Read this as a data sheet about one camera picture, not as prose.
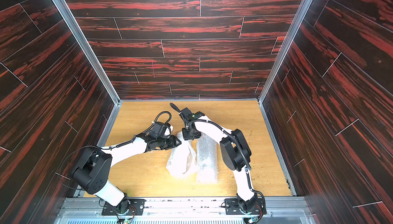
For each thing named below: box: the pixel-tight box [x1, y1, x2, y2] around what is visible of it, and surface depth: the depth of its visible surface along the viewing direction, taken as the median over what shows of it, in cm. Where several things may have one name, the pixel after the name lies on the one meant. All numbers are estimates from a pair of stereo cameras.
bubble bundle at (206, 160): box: [196, 132, 218, 185], surface depth 82 cm
